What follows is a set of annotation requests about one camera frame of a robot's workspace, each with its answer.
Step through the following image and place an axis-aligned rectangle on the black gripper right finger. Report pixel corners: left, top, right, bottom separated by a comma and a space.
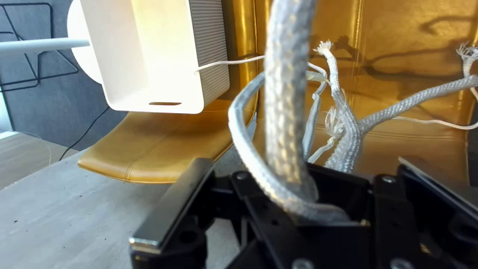
372, 158, 478, 269

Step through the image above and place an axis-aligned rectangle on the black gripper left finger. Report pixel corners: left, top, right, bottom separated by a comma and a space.
130, 156, 300, 269

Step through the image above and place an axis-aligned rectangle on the thin white braided rope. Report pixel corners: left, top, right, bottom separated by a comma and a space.
227, 40, 478, 224

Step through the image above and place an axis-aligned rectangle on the short smooth white cord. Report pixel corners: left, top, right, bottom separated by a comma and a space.
194, 52, 266, 71

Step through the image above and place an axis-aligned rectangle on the white ribbed plastic basket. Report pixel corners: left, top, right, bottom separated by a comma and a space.
66, 0, 232, 115

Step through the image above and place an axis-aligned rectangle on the white round pedestal table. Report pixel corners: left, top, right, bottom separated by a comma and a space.
0, 0, 109, 86

